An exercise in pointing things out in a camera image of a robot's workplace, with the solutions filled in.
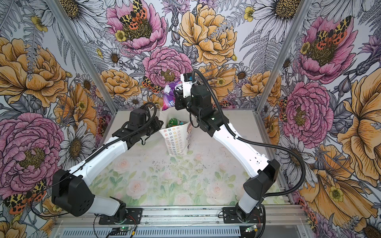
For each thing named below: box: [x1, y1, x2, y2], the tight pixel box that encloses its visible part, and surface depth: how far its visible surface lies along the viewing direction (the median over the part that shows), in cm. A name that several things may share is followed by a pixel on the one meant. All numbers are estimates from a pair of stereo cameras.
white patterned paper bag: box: [159, 108, 194, 156], surface depth 85 cm
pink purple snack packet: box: [161, 80, 184, 112], surface depth 66 cm
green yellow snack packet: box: [166, 118, 180, 128], surface depth 100 cm
